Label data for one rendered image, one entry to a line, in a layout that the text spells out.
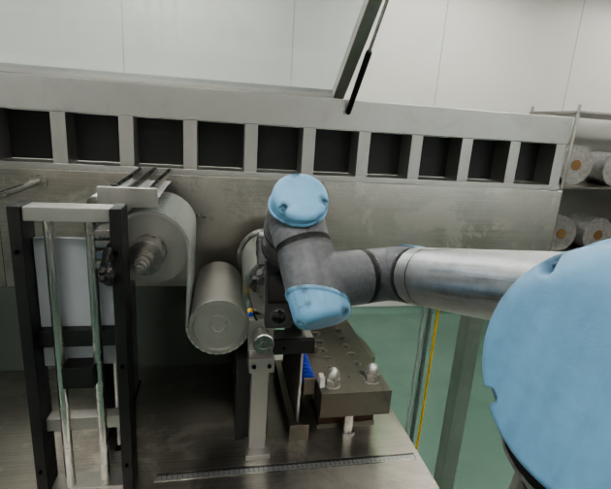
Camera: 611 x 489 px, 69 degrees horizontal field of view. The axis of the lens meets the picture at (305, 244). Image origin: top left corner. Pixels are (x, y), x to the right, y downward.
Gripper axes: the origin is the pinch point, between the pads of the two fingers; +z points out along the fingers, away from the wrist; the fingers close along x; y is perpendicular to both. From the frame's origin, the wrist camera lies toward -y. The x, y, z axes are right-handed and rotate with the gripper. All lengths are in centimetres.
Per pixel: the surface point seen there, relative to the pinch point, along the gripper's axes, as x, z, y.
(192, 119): 17, 8, 48
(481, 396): -155, 188, -7
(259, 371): 1.9, 7.3, -13.1
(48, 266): 36.2, -12.0, 1.3
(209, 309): 11.8, 6.3, -0.8
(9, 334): 63, 44, 5
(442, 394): -131, 191, -4
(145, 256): 22.4, -8.7, 4.4
